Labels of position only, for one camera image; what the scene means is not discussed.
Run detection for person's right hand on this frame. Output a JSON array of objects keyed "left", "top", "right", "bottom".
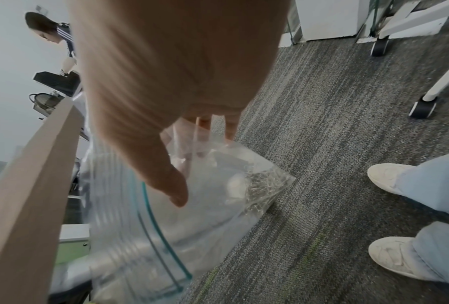
[{"left": 67, "top": 0, "right": 294, "bottom": 208}]

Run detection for clear plastic zip bag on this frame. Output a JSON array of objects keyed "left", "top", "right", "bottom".
[{"left": 80, "top": 119, "right": 297, "bottom": 304}]

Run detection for black box device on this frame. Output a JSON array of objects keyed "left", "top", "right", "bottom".
[{"left": 32, "top": 71, "right": 82, "bottom": 98}]

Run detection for pile of metal clips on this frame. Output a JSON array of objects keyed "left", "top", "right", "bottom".
[{"left": 242, "top": 170, "right": 291, "bottom": 213}]

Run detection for white cabinet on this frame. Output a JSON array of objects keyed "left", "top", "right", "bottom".
[{"left": 294, "top": 0, "right": 373, "bottom": 42}]

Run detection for wooden table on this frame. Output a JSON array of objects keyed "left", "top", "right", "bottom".
[{"left": 0, "top": 95, "right": 85, "bottom": 304}]

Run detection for white and green drawer unit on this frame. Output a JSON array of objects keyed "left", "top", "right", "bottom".
[{"left": 54, "top": 223, "right": 92, "bottom": 266}]

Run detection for black caster wheel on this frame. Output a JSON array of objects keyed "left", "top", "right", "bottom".
[
  {"left": 370, "top": 36, "right": 391, "bottom": 57},
  {"left": 409, "top": 94, "right": 439, "bottom": 119}
]

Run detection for white sneaker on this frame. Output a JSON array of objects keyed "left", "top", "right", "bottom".
[
  {"left": 368, "top": 236, "right": 441, "bottom": 281},
  {"left": 367, "top": 163, "right": 417, "bottom": 195}
]

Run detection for light blue trouser leg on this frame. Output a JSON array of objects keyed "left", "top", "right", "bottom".
[
  {"left": 394, "top": 152, "right": 449, "bottom": 219},
  {"left": 412, "top": 221, "right": 449, "bottom": 282}
]

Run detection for white metal frame leg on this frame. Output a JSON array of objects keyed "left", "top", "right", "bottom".
[
  {"left": 422, "top": 58, "right": 449, "bottom": 102},
  {"left": 376, "top": 0, "right": 449, "bottom": 40}
]

